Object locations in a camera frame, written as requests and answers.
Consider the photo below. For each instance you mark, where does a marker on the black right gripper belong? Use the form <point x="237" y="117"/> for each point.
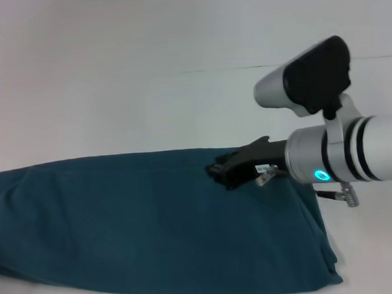
<point x="257" y="163"/>

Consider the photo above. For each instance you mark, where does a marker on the teal blue shirt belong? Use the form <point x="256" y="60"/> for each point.
<point x="154" y="223"/>

